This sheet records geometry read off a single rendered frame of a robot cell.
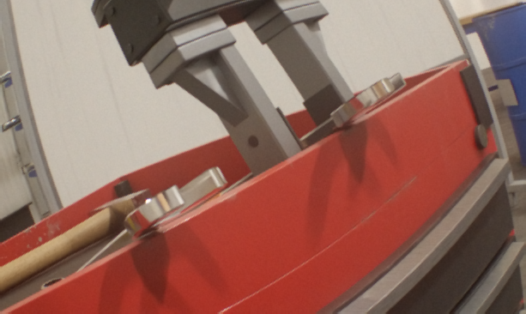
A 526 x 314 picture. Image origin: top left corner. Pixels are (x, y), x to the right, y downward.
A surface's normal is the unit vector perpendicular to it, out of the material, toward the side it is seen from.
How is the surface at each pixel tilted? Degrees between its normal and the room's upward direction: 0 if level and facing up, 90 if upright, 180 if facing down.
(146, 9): 90
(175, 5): 78
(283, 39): 90
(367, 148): 90
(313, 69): 90
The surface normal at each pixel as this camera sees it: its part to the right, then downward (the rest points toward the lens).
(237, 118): -0.29, 0.72
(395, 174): 0.67, -0.21
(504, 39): -0.62, 0.33
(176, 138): 0.35, -0.05
